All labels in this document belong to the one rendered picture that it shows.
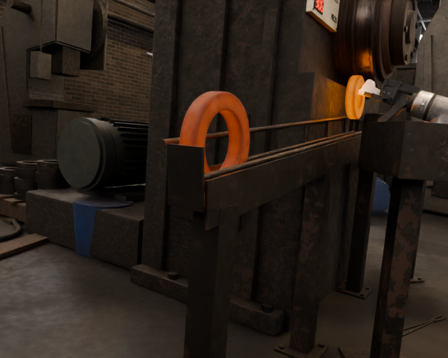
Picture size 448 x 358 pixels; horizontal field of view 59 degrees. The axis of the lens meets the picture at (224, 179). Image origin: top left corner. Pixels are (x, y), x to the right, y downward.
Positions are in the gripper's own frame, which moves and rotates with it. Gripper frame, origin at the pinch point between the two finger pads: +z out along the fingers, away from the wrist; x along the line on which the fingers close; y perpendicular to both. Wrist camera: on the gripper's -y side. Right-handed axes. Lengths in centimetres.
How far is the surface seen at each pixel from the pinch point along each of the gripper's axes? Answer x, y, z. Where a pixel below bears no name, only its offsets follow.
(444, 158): 42, -10, -38
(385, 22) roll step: -3.9, 25.7, 0.5
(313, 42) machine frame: 17.4, 10.9, 15.1
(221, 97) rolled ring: 91, -10, -5
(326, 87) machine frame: 15.9, -2.0, 5.7
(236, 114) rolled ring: 86, -12, -5
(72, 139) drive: 21, -63, 123
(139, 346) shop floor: 68, -90, 13
